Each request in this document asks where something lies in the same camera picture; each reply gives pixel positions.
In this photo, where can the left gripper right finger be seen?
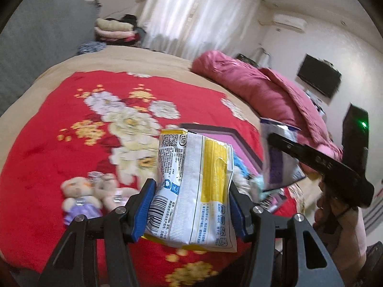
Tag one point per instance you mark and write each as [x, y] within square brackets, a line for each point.
[283, 250]

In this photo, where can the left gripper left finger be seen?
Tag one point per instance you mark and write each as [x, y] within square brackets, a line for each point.
[74, 259]

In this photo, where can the light blue tissue pack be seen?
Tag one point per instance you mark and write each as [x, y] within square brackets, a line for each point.
[257, 188]

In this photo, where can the yellow white snack packet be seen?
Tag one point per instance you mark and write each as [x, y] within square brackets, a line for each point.
[191, 206]

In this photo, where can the white floral cloth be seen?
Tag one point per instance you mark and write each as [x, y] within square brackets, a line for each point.
[241, 183]

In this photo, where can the person's hand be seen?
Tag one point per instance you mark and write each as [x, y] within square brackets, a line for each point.
[332, 211]

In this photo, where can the purple dress teddy bear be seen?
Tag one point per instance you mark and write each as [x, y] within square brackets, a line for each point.
[79, 200]

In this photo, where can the pink dress teddy bear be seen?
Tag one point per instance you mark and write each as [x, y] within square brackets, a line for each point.
[106, 188]

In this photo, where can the pink rolled duvet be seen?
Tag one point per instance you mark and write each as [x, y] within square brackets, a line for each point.
[270, 95]

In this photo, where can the red floral blanket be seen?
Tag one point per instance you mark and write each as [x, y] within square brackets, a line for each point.
[95, 121]

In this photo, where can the white air conditioner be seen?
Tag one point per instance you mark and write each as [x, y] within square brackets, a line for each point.
[290, 22]

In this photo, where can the white curtain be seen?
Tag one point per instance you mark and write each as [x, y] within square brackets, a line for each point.
[188, 28]

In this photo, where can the blue patterned cloth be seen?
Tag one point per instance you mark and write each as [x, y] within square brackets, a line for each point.
[91, 47]

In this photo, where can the folded clothes stack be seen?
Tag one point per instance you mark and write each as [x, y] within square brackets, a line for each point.
[121, 32]

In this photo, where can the grey quilted headboard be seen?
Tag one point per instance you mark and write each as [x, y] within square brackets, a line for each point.
[39, 35]

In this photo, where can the wall television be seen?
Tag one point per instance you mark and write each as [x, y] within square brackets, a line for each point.
[320, 75]

